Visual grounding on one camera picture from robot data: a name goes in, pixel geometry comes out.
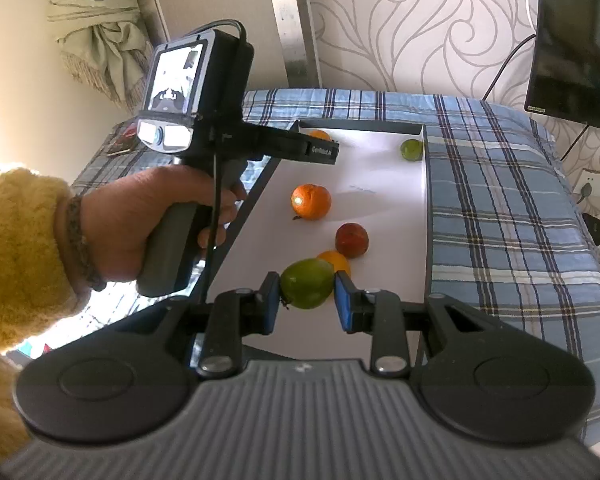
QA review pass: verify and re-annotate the colourful printed item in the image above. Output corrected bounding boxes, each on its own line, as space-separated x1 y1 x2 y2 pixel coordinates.
19 337 57 362

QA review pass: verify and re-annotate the person's yellow fuzzy sweater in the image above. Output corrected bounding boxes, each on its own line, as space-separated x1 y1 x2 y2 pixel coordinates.
0 342 34 464

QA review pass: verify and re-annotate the red apple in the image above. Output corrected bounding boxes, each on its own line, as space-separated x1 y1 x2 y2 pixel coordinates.
335 222 370 257

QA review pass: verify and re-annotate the person's left hand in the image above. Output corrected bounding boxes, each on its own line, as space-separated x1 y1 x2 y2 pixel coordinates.
72 164 249 286

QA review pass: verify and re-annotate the black television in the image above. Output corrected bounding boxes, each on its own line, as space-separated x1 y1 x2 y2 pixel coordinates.
524 0 600 136

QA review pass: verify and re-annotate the white tray dark rim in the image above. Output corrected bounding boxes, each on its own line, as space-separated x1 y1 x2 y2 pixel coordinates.
195 119 437 361

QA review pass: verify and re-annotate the green lime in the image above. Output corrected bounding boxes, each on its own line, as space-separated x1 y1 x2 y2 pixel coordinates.
399 139 425 162

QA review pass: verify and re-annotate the beige curtain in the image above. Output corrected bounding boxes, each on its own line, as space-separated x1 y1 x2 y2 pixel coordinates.
47 0 157 114

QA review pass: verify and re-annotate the braided bracelet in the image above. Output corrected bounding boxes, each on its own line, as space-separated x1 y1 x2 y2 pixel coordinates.
66 194 108 292

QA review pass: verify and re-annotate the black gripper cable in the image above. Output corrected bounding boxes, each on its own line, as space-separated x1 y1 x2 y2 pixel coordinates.
195 19 248 307

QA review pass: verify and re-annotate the black television cable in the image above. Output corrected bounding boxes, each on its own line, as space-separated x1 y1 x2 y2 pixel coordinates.
560 122 589 162
481 34 538 102

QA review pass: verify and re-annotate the metal pillar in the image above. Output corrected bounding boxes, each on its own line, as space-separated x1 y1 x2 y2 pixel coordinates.
262 0 324 92

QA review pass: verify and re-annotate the person's left forearm yellow sleeve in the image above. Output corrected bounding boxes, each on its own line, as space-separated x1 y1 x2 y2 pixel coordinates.
0 164 107 351

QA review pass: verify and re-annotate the blue plaid blanket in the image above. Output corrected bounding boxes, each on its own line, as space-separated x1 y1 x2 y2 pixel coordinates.
70 87 600 436

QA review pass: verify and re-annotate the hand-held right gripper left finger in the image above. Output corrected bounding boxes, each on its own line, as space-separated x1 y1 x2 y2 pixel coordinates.
115 271 282 378

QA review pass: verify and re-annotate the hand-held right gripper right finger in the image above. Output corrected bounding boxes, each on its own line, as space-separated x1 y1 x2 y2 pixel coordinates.
332 270 501 379

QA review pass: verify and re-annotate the dark red small box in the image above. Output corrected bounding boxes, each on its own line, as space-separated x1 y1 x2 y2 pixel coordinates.
105 125 141 157

